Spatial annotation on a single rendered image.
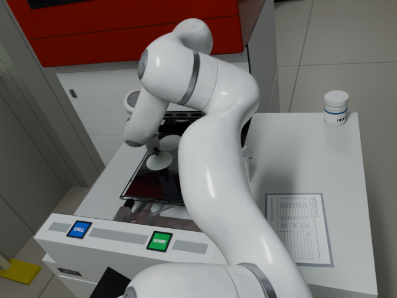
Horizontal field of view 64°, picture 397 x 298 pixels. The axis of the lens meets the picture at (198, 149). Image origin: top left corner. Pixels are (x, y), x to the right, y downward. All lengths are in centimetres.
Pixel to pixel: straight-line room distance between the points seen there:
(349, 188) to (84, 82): 106
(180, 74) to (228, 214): 24
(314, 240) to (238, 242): 41
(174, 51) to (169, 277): 35
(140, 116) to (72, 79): 63
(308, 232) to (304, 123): 44
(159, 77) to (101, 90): 89
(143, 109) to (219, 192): 50
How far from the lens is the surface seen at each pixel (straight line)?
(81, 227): 102
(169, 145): 126
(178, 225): 100
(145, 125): 89
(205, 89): 56
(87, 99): 149
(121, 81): 133
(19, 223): 255
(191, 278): 35
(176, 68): 54
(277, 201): 89
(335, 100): 108
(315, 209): 87
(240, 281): 38
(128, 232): 94
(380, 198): 223
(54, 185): 269
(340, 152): 103
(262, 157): 102
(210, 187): 42
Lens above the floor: 165
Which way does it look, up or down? 39 degrees down
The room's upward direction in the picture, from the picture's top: 15 degrees counter-clockwise
